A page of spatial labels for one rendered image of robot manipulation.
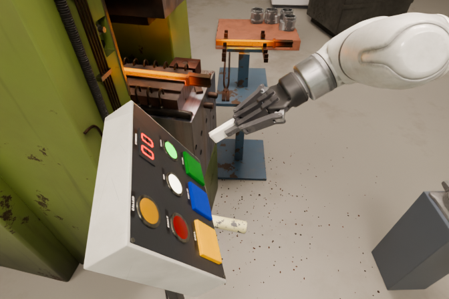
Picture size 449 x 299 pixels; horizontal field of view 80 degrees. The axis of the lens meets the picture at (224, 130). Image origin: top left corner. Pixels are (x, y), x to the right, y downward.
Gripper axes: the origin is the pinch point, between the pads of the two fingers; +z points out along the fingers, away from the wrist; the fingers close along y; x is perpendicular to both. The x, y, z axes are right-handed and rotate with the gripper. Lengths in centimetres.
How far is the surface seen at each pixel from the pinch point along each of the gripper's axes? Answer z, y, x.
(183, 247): 13.2, -23.8, 3.2
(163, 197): 13.2, -15.3, 7.8
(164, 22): 8, 74, 4
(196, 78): 6.6, 44.2, -9.9
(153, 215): 12.8, -20.8, 11.4
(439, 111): -143, 99, -213
